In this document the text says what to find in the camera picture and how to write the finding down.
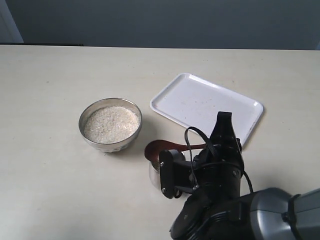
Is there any black cable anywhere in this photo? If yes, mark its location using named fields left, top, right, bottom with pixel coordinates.
left=184, top=126, right=254, bottom=195

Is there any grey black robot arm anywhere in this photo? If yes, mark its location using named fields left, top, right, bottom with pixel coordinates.
left=159, top=111, right=320, bottom=240

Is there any steel cup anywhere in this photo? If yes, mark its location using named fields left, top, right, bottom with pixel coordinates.
left=148, top=162, right=161, bottom=191

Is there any white rectangular tray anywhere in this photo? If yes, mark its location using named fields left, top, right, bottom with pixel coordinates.
left=149, top=73, right=264, bottom=147

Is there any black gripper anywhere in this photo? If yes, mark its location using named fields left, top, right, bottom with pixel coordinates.
left=159, top=111, right=245, bottom=208

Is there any steel bowl of rice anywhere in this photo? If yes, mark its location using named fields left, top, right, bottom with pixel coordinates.
left=78, top=97, right=143, bottom=153

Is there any dark red wooden spoon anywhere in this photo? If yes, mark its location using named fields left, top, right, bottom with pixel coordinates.
left=144, top=139, right=208, bottom=163

